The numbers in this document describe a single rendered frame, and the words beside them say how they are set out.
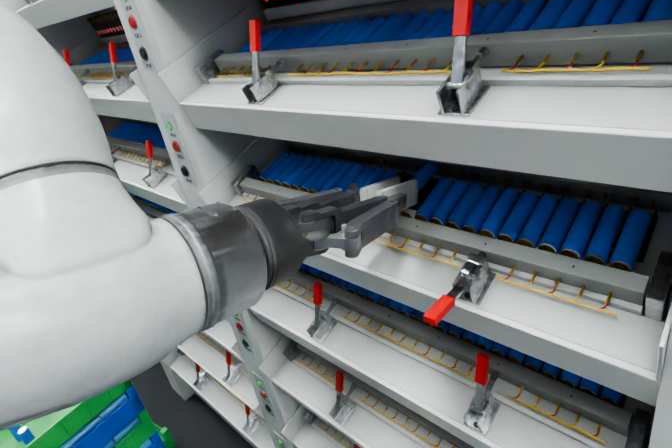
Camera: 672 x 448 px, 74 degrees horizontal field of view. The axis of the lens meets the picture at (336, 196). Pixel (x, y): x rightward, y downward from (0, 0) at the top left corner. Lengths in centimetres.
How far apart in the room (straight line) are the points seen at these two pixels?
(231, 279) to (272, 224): 6
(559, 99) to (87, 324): 34
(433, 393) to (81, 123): 50
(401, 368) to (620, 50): 46
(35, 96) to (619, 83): 38
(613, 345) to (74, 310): 39
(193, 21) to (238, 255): 47
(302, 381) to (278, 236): 61
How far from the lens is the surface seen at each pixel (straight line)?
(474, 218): 51
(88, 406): 119
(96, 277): 29
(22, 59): 36
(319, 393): 91
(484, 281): 47
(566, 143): 34
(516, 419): 60
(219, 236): 33
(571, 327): 44
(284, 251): 36
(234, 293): 33
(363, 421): 85
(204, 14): 74
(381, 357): 67
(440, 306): 42
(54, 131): 33
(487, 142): 37
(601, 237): 48
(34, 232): 30
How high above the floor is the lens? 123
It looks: 25 degrees down
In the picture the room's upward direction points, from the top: 11 degrees counter-clockwise
